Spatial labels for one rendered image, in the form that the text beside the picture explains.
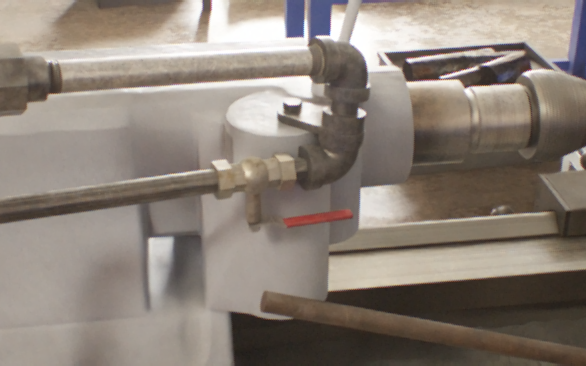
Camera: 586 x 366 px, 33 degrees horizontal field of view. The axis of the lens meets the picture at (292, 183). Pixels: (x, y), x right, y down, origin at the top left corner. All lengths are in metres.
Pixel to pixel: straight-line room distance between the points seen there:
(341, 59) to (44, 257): 0.31
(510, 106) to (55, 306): 0.45
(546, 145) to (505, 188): 2.16
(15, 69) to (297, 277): 0.31
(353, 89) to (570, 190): 0.62
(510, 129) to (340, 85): 0.25
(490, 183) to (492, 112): 2.20
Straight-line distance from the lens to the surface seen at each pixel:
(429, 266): 1.19
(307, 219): 0.77
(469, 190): 3.07
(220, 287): 0.84
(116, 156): 0.82
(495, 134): 0.93
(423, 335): 0.80
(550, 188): 1.30
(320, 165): 0.74
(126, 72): 0.65
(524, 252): 1.23
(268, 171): 0.73
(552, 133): 0.94
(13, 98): 0.63
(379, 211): 2.92
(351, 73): 0.73
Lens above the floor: 1.49
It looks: 29 degrees down
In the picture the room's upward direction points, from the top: straight up
